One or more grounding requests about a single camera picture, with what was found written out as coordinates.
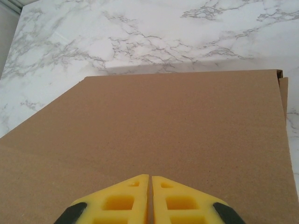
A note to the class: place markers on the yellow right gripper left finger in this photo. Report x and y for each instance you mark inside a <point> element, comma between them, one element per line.
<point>116,205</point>

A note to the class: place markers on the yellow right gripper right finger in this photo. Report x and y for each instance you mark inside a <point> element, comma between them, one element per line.
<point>187,205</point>

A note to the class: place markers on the brown cardboard box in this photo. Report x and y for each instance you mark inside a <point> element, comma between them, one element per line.
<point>163,128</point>

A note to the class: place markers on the aluminium left frame post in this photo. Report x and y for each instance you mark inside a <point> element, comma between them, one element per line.
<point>19,4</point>

